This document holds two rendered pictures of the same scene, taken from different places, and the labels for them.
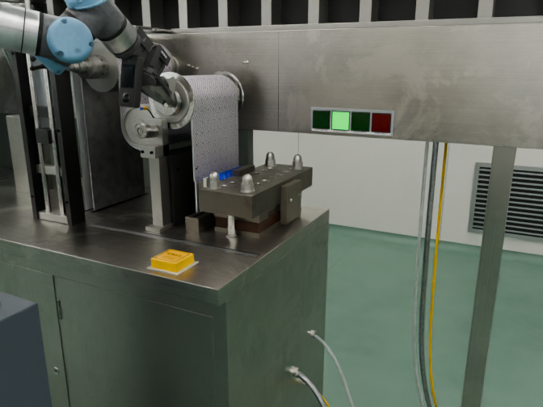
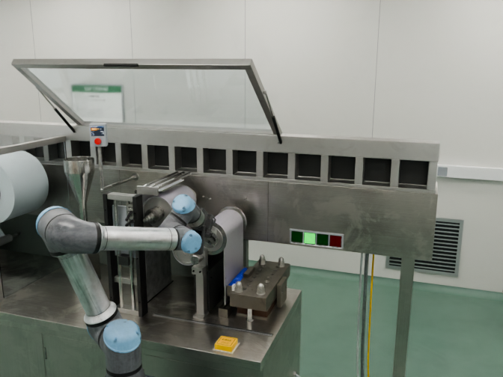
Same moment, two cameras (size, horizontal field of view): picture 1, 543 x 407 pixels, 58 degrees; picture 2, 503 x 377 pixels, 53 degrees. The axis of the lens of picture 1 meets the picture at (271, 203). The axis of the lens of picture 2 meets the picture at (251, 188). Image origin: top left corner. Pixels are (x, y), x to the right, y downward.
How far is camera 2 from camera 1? 1.03 m
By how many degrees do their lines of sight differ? 8
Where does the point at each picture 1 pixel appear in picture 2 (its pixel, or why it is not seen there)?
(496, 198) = (405, 281)
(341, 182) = not seen: hidden behind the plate
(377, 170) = not seen: hidden behind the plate
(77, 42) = (195, 244)
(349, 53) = (314, 199)
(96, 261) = (178, 346)
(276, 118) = (266, 233)
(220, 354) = not seen: outside the picture
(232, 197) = (252, 298)
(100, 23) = (191, 218)
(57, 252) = (149, 340)
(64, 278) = (149, 354)
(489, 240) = (402, 307)
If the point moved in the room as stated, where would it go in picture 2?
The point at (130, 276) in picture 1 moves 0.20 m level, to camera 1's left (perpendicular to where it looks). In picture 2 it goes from (202, 355) to (149, 359)
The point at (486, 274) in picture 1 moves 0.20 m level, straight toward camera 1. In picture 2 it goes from (401, 327) to (400, 348)
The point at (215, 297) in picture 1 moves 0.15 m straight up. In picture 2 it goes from (258, 366) to (258, 330)
